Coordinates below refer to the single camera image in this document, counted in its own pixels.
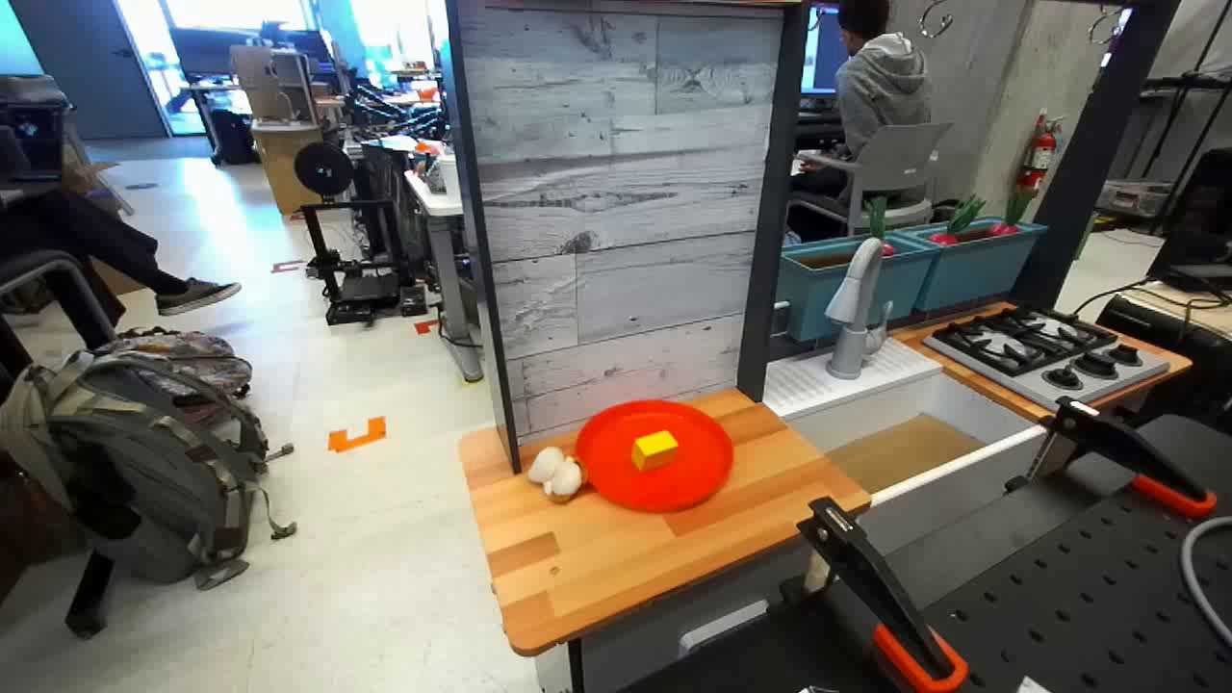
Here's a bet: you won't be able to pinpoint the teal planter box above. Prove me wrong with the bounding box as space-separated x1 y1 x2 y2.
779 233 939 347
897 216 1052 320

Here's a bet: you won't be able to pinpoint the black toy stove top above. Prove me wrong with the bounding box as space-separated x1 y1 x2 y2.
925 302 1176 412

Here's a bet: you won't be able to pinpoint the yellow block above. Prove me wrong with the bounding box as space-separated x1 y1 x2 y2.
626 428 687 473

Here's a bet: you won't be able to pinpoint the person in grey hoodie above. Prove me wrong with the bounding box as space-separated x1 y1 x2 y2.
785 0 936 241

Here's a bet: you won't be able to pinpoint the white toy sink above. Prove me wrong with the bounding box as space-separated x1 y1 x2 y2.
761 337 1052 521

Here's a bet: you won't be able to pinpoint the black 3D printer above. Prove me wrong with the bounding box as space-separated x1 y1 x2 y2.
291 132 432 327

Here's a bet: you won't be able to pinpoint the grey wood plank backdrop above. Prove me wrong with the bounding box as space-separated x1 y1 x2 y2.
456 0 791 445

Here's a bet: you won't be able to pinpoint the grey workshop desk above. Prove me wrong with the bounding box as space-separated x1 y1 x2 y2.
402 148 488 385

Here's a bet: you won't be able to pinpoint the orange floor tape marker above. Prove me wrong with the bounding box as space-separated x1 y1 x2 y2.
325 412 393 459

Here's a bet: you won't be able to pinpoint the grey toy faucet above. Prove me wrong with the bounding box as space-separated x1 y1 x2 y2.
825 233 893 385

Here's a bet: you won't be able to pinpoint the red fire extinguisher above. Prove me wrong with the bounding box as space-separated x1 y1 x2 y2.
1011 111 1066 198

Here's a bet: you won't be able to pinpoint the black pegboard table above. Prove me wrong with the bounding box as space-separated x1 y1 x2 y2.
626 417 1232 693

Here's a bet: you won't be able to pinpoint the black slanted frame beam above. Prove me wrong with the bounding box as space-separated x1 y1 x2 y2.
1011 0 1181 313

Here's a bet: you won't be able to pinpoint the black frame post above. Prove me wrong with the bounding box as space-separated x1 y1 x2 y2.
735 0 811 405
441 0 522 473

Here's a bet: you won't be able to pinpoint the grey backpack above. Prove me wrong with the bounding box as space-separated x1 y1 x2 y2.
0 327 302 594

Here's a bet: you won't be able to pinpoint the grey office chair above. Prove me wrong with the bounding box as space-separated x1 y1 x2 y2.
794 120 956 241

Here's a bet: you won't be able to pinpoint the seated person black trousers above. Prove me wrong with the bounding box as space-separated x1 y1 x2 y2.
0 127 246 320

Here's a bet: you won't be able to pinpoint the white plush doll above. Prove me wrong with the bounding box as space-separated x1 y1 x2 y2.
522 442 590 504

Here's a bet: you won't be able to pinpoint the white cable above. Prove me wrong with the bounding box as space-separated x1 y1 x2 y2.
1177 512 1232 613

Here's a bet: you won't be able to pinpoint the red round plate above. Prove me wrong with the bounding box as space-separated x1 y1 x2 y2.
575 395 738 514

